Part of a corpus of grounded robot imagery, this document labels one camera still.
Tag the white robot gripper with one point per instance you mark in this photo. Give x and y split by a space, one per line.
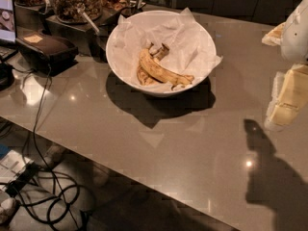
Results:
295 38

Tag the spotted yellow banana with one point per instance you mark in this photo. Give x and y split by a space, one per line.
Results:
150 62

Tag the white ceramic bowl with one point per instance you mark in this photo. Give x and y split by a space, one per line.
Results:
160 77

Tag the white paper liner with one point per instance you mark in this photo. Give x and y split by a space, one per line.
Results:
183 39

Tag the small black cup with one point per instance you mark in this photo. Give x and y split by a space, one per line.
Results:
135 6

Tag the white serving spoon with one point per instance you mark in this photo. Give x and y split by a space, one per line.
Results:
90 22

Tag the black display tray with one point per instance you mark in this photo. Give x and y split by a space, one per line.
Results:
38 18

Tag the black pouch case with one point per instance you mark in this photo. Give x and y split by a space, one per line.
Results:
47 54

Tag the laptop with lit screen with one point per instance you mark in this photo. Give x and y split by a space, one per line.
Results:
8 33

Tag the power adapter box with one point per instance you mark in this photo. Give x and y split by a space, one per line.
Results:
16 171

